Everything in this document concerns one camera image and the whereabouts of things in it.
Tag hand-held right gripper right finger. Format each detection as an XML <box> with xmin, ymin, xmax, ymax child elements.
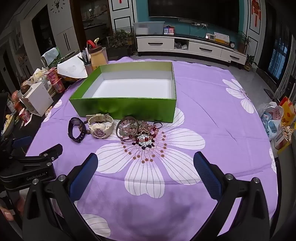
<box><xmin>191</xmin><ymin>151</ymin><xmax>270</xmax><ymax>241</ymax></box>

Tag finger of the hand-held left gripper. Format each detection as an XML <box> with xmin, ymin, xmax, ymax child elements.
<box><xmin>13</xmin><ymin>136</ymin><xmax>33</xmax><ymax>150</ymax></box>
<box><xmin>18</xmin><ymin>144</ymin><xmax>63</xmax><ymax>164</ymax></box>

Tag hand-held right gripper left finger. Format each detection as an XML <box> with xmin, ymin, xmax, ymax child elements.
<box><xmin>22</xmin><ymin>152</ymin><xmax>102</xmax><ymax>241</ymax></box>

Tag dark wristband watch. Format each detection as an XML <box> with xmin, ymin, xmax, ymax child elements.
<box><xmin>68</xmin><ymin>117</ymin><xmax>87</xmax><ymax>143</ymax></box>

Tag brown bead bracelet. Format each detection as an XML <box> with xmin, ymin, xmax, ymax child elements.
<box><xmin>79</xmin><ymin>120</ymin><xmax>92</xmax><ymax>136</ymax></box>

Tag cream wristwatch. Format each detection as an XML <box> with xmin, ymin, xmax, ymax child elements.
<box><xmin>86</xmin><ymin>113</ymin><xmax>114</xmax><ymax>139</ymax></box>

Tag metal bangle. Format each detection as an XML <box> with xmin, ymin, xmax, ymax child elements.
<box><xmin>116</xmin><ymin>116</ymin><xmax>139</xmax><ymax>141</ymax></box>

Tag pale green bead bracelet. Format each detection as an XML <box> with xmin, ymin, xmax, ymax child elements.
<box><xmin>120</xmin><ymin>126</ymin><xmax>139</xmax><ymax>140</ymax></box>

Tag red and pink bead bracelet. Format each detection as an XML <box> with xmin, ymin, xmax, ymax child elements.
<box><xmin>132</xmin><ymin>120</ymin><xmax>166</xmax><ymax>149</ymax></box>

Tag green cardboard box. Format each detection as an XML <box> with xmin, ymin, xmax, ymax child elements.
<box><xmin>69</xmin><ymin>61</ymin><xmax>177</xmax><ymax>123</ymax></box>

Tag person's left hand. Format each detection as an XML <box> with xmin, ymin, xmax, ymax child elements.
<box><xmin>0</xmin><ymin>207</ymin><xmax>14</xmax><ymax>220</ymax></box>

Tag pink cup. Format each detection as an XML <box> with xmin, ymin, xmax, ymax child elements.
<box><xmin>54</xmin><ymin>77</ymin><xmax>65</xmax><ymax>93</ymax></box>
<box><xmin>18</xmin><ymin>109</ymin><xmax>31</xmax><ymax>122</ymax></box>
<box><xmin>45</xmin><ymin>68</ymin><xmax>58</xmax><ymax>84</ymax></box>

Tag white cardboard box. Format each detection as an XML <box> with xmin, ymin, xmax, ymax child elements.
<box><xmin>20</xmin><ymin>82</ymin><xmax>54</xmax><ymax>117</ymax></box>

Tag purple floral tablecloth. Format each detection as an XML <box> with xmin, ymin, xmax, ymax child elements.
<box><xmin>25</xmin><ymin>57</ymin><xmax>278</xmax><ymax>241</ymax></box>

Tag black white spotted pendant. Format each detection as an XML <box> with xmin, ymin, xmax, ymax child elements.
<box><xmin>139</xmin><ymin>133</ymin><xmax>152</xmax><ymax>149</ymax></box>

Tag white plastic bag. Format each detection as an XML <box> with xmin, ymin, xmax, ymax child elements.
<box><xmin>258</xmin><ymin>102</ymin><xmax>284</xmax><ymax>141</ymax></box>

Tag white paper sheet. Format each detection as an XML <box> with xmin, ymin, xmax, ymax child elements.
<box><xmin>57</xmin><ymin>56</ymin><xmax>88</xmax><ymax>79</ymax></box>

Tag pale green towel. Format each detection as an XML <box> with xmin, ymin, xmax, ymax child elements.
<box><xmin>41</xmin><ymin>47</ymin><xmax>59</xmax><ymax>66</ymax></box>

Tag pen holder with pens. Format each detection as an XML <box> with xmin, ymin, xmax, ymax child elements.
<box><xmin>77</xmin><ymin>49</ymin><xmax>93</xmax><ymax>76</ymax></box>

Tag yellow packet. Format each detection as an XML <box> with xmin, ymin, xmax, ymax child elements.
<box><xmin>279</xmin><ymin>96</ymin><xmax>296</xmax><ymax>127</ymax></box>

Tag beige jug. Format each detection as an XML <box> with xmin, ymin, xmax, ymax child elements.
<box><xmin>89</xmin><ymin>46</ymin><xmax>108</xmax><ymax>70</ymax></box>

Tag small potted plant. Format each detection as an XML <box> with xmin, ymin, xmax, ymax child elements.
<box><xmin>244</xmin><ymin>54</ymin><xmax>258</xmax><ymax>71</ymax></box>

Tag white tv cabinet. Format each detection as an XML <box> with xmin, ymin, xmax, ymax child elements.
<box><xmin>135</xmin><ymin>34</ymin><xmax>247</xmax><ymax>67</ymax></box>

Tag green potted plant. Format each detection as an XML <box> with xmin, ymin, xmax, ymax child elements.
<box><xmin>108</xmin><ymin>30</ymin><xmax>134</xmax><ymax>49</ymax></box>

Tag tall potted plant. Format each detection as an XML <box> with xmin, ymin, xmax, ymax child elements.
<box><xmin>238</xmin><ymin>31</ymin><xmax>251</xmax><ymax>54</ymax></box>

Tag yellow and white box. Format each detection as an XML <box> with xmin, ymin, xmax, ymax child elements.
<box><xmin>214</xmin><ymin>32</ymin><xmax>230</xmax><ymax>43</ymax></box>

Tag dark display cabinet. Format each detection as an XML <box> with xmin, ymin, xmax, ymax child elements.
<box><xmin>80</xmin><ymin>0</ymin><xmax>112</xmax><ymax>47</ymax></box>

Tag clear plastic storage box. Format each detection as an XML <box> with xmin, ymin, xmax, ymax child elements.
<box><xmin>133</xmin><ymin>21</ymin><xmax>165</xmax><ymax>36</ymax></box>

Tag black television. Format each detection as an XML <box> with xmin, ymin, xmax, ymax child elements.
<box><xmin>147</xmin><ymin>0</ymin><xmax>240</xmax><ymax>33</ymax></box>

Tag red hanging knot decoration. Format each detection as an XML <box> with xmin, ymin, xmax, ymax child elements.
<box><xmin>252</xmin><ymin>0</ymin><xmax>261</xmax><ymax>27</ymax></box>

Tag black wall clock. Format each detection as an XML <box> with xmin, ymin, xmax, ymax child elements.
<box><xmin>50</xmin><ymin>0</ymin><xmax>66</xmax><ymax>13</ymax></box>

